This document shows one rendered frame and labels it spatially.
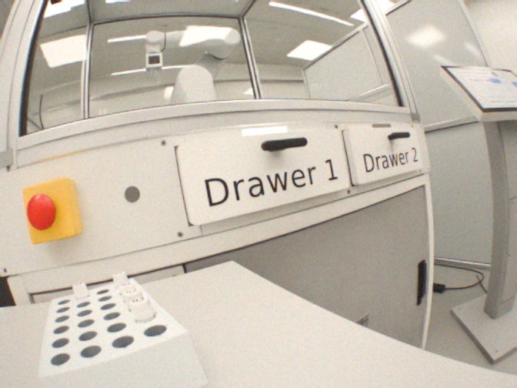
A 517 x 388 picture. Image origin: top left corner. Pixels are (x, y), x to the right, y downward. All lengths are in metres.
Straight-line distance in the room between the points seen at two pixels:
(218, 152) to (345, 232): 0.30
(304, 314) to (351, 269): 0.37
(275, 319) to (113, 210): 0.25
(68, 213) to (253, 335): 0.24
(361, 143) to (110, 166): 0.44
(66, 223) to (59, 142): 0.12
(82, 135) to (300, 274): 0.41
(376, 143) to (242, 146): 0.31
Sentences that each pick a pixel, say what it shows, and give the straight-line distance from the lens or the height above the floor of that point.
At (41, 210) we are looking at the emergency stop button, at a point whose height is 0.88.
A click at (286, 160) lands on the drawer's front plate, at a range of 0.40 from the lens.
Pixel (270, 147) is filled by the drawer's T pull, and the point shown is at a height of 0.90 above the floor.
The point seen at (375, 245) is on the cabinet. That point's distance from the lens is 0.60.
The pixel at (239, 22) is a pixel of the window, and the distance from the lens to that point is 0.52.
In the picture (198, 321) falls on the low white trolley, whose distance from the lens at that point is 0.22.
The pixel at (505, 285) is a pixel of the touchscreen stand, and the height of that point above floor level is 0.22.
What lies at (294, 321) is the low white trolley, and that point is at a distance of 0.19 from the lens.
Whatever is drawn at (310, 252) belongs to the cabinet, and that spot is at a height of 0.72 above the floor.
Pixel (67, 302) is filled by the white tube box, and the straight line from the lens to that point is 0.24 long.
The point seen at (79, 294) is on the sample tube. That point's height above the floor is 0.80.
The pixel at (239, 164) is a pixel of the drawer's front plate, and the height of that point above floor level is 0.89.
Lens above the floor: 0.86
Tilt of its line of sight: 3 degrees down
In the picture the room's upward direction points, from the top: 11 degrees counter-clockwise
